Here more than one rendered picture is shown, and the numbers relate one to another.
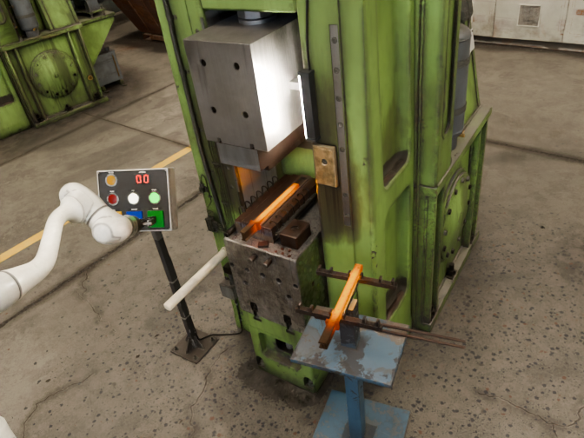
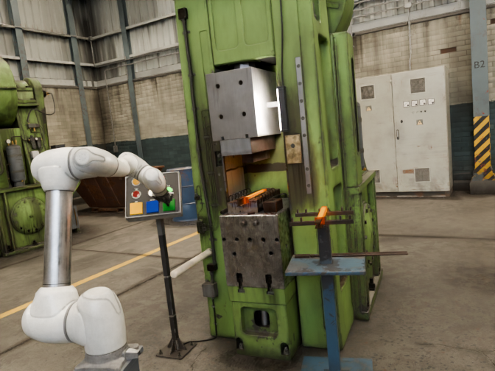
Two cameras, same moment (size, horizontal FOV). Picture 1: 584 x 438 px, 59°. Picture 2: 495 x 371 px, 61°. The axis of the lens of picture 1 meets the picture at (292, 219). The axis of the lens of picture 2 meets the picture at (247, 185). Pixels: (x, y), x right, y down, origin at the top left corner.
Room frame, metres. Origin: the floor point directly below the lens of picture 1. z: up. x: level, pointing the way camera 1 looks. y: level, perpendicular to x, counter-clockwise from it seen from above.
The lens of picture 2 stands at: (-0.69, 0.68, 1.41)
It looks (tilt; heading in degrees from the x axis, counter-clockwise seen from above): 7 degrees down; 347
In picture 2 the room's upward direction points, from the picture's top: 6 degrees counter-clockwise
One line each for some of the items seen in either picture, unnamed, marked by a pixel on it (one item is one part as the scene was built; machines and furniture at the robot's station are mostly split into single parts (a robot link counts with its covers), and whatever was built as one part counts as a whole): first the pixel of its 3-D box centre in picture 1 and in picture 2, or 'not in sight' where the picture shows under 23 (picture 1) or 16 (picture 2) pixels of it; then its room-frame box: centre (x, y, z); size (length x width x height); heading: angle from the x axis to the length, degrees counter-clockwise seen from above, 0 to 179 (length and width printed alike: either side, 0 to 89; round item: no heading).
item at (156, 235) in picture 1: (171, 276); (166, 273); (2.06, 0.66, 0.54); 0.04 x 0.04 x 1.08; 53
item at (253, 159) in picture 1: (268, 133); (249, 144); (1.96, 0.05, 1.32); 0.42 x 0.20 x 0.10; 143
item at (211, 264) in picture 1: (197, 278); (191, 263); (1.92, 0.50, 0.62); 0.44 x 0.05 x 0.05; 143
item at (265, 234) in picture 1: (279, 204); (255, 199); (1.96, 0.05, 0.96); 0.42 x 0.20 x 0.09; 143
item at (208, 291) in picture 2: (230, 288); (210, 288); (2.10, 0.39, 0.36); 0.09 x 0.07 x 0.12; 53
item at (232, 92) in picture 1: (268, 76); (251, 104); (1.93, 0.01, 1.56); 0.42 x 0.39 x 0.40; 143
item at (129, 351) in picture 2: not in sight; (111, 352); (0.92, 0.91, 0.63); 0.22 x 0.18 x 0.06; 66
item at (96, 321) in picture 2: not in sight; (99, 317); (0.94, 0.94, 0.77); 0.18 x 0.16 x 0.22; 65
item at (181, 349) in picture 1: (193, 340); (175, 344); (2.06, 0.67, 0.05); 0.22 x 0.22 x 0.09; 53
